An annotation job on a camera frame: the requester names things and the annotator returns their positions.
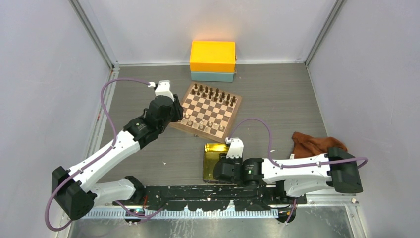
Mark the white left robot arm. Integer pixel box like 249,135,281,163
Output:
52,94,183,221

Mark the yellow metal tray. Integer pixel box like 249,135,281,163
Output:
202,143,228,184

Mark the yellow plastic box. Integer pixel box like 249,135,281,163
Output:
189,40,236,73

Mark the teal plastic box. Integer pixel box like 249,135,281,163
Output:
191,72,235,82

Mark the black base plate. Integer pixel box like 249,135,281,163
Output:
119,184,293,212

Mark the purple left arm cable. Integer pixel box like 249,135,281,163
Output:
45,78,165,232

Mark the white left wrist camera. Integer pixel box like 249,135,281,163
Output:
148,80,174,102

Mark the wooden chess board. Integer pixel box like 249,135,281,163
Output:
170,82,242,143

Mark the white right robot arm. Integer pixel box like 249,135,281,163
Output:
212,147,368,204

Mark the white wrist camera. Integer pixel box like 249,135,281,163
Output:
148,80,174,102
225,137,244,159

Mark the brown cloth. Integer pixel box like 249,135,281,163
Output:
292,131,348,158

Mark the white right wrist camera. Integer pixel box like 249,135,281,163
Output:
225,137,244,159

